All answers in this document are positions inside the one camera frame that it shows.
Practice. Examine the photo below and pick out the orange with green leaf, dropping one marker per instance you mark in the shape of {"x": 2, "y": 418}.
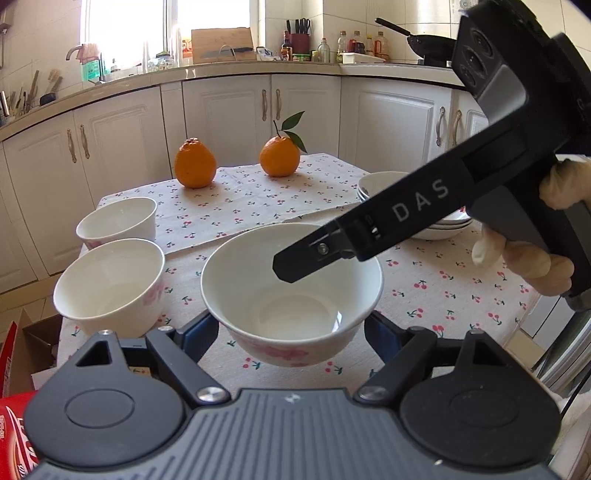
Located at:
{"x": 279, "y": 157}

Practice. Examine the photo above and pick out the clear oil bottle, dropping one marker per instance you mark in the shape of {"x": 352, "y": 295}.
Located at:
{"x": 342, "y": 42}

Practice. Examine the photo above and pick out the white plate fruit print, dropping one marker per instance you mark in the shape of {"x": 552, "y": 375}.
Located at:
{"x": 434, "y": 235}
{"x": 461, "y": 225}
{"x": 383, "y": 182}

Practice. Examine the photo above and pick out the white tray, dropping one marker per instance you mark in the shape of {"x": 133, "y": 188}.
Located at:
{"x": 362, "y": 57}

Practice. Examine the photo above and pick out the dark soy sauce bottle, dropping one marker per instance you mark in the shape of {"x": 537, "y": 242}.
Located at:
{"x": 286, "y": 48}

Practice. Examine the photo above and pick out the kitchen window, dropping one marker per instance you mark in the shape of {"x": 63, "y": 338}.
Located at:
{"x": 129, "y": 27}

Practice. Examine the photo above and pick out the orange with knobbed top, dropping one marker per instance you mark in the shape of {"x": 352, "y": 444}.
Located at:
{"x": 195, "y": 166}

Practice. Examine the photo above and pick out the person's right hand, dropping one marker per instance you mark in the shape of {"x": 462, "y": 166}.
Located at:
{"x": 531, "y": 267}

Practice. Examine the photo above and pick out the green label jar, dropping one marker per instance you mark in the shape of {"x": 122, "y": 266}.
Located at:
{"x": 301, "y": 57}

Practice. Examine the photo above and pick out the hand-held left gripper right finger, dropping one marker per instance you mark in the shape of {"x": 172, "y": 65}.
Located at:
{"x": 376, "y": 333}

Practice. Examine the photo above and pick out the wooden cutting board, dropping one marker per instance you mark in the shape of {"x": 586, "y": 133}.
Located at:
{"x": 221, "y": 39}

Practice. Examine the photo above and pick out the white bowl pink flowers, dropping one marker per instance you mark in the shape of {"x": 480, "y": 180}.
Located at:
{"x": 277, "y": 318}
{"x": 117, "y": 219}
{"x": 108, "y": 277}

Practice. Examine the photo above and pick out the cherry print tablecloth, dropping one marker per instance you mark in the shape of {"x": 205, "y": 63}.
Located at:
{"x": 258, "y": 203}

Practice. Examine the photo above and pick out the red white carton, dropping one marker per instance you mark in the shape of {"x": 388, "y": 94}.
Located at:
{"x": 7, "y": 360}

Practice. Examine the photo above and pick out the cardboard box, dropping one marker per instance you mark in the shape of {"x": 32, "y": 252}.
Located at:
{"x": 34, "y": 341}

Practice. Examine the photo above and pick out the glass jar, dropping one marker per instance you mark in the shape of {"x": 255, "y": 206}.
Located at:
{"x": 161, "y": 62}

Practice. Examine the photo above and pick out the utensil rack with utensils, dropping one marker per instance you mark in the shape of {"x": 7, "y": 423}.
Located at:
{"x": 18, "y": 99}

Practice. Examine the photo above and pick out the clear glass bottle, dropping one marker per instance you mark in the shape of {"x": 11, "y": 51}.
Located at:
{"x": 324, "y": 51}

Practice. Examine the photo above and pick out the red printed box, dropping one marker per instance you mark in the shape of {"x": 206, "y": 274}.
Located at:
{"x": 14, "y": 429}

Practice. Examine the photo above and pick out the dark sauce bottle red label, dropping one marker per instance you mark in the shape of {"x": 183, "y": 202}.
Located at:
{"x": 357, "y": 44}

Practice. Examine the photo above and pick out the slim yellow oil bottle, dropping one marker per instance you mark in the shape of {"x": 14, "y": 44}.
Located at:
{"x": 370, "y": 46}

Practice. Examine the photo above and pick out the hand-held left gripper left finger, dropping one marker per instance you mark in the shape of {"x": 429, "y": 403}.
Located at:
{"x": 203, "y": 334}

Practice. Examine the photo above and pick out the black wok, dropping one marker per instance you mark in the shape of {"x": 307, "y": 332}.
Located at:
{"x": 429, "y": 44}

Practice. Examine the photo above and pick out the gas stove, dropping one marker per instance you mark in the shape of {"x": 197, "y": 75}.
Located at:
{"x": 434, "y": 61}

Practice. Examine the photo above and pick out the green dish soap bottle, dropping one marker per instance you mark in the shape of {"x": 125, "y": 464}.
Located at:
{"x": 92, "y": 69}

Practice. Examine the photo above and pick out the red knife block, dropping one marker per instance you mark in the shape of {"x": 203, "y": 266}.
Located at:
{"x": 300, "y": 42}

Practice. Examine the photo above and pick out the small black bowl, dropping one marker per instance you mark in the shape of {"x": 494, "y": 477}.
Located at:
{"x": 47, "y": 98}

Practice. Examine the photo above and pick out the pink cloth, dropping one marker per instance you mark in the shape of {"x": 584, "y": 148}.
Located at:
{"x": 87, "y": 51}

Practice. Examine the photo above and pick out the metal faucet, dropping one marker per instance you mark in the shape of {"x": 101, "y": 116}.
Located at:
{"x": 68, "y": 51}

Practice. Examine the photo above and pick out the orange red bottle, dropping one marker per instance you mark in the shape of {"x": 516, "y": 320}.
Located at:
{"x": 381, "y": 45}

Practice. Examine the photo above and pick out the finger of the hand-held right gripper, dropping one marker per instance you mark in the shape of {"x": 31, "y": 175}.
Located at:
{"x": 300, "y": 263}

